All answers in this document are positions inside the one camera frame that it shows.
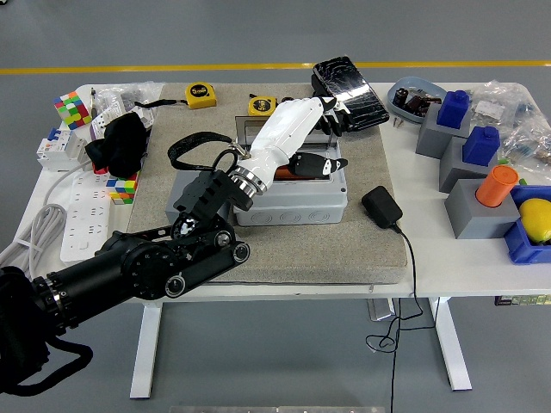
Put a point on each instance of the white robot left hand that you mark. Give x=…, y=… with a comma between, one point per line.
x=280, y=133

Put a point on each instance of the orange cylinder battery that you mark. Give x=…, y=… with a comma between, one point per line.
x=495, y=187
x=284, y=174

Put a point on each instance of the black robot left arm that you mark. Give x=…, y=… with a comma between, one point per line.
x=142, y=266

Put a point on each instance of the transparent hinged box lid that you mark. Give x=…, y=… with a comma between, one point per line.
x=246, y=122

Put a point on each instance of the grey plastic junction box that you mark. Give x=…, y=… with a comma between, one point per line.
x=301, y=206

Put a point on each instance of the silver box under table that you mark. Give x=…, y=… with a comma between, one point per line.
x=381, y=310

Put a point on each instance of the small yellow tape measure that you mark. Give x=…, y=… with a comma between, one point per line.
x=262, y=106

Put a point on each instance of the black glossy cracked case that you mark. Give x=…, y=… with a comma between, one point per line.
x=357, y=86

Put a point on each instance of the small metal screws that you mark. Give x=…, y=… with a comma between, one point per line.
x=397, y=122

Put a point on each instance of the grey-brown mat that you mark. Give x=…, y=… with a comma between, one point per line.
x=280, y=254

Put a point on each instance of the black power adapter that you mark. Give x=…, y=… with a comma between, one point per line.
x=381, y=206

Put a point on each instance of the dark cylinder capacitor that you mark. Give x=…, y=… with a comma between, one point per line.
x=402, y=95

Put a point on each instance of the brown cylinder capacitor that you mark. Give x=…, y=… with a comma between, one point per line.
x=415, y=106

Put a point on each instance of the light blue tray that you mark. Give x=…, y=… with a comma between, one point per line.
x=424, y=84

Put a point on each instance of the clear bag of parts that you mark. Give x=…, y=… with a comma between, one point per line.
x=495, y=107
x=129, y=94
x=529, y=142

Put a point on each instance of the black cloth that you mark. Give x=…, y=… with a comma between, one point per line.
x=116, y=146

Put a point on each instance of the small colourful puzzle cube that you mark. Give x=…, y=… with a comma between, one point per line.
x=123, y=189

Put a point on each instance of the blue plastic bottle block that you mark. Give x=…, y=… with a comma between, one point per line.
x=480, y=148
x=452, y=109

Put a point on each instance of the white socket package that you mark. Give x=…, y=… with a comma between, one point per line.
x=105, y=119

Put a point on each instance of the slim metal pen tool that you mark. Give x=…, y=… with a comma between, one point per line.
x=92, y=101

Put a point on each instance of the large colourful puzzle cube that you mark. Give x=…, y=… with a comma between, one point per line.
x=72, y=109

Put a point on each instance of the white power strip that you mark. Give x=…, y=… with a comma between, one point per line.
x=86, y=215

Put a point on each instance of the white circuit breaker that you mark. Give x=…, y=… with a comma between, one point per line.
x=58, y=148

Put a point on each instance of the green plastic piece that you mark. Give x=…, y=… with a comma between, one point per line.
x=522, y=182

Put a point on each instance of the white table leg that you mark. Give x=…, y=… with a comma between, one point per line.
x=452, y=344
x=146, y=348

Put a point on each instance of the blue plastic bin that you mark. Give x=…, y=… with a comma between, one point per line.
x=523, y=249

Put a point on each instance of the yellow lemon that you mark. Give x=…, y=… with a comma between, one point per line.
x=536, y=219

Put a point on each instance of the printed label strip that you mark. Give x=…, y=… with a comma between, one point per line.
x=523, y=300

